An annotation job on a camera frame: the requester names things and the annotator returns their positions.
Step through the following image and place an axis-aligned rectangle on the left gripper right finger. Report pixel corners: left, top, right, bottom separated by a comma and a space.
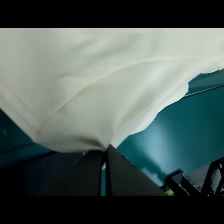
105, 144, 168, 197

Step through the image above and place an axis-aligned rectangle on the cream T-shirt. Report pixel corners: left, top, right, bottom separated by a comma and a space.
0, 27, 224, 154

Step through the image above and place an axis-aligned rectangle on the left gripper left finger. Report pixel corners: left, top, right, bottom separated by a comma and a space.
43, 149, 104, 197

